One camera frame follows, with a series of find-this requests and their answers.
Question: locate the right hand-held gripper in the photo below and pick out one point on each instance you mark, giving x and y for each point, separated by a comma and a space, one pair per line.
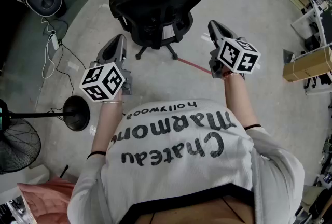
233, 54

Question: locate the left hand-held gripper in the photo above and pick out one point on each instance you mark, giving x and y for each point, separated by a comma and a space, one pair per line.
103, 83

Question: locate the person's right forearm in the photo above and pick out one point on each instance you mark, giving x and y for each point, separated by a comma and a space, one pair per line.
238, 101

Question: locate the person's left forearm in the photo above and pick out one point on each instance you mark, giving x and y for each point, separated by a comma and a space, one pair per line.
106, 124

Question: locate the white office desk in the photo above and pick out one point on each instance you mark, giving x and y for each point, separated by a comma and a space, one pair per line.
315, 10

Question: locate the red floor tape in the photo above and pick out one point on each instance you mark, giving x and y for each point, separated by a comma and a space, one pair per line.
194, 65

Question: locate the thin silver bangle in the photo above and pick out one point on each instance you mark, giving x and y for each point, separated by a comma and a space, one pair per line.
111, 101

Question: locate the white power strip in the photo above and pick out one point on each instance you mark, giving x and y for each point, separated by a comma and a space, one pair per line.
54, 41

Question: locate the brown cardboard box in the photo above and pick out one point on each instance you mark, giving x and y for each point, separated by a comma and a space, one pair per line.
308, 64

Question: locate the black device teal screen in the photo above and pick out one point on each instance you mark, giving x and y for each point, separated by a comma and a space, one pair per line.
2, 116

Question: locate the white printed t-shirt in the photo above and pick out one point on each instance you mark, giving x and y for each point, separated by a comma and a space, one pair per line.
181, 171

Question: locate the pink cushion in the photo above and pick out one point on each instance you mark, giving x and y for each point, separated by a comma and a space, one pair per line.
46, 199

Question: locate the grey metal bracket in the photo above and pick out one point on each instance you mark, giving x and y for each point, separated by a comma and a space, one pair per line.
288, 56

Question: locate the black pedestal fan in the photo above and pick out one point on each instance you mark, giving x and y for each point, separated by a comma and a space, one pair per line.
76, 114

